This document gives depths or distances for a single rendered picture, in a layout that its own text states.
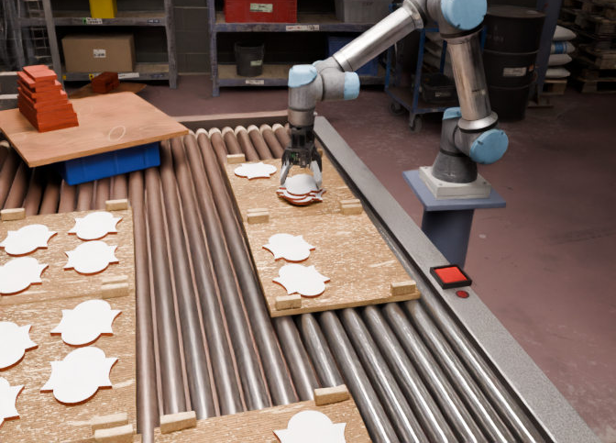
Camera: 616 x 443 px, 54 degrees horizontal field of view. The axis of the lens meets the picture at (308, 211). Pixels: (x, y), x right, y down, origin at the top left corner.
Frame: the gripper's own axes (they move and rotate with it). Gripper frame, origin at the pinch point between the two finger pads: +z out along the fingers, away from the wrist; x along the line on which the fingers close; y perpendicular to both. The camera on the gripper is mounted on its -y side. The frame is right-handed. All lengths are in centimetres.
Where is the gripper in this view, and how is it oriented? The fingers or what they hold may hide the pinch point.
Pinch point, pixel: (301, 184)
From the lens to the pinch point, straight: 180.9
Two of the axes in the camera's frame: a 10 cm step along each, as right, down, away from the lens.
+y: -1.7, 4.6, -8.7
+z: -0.3, 8.8, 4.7
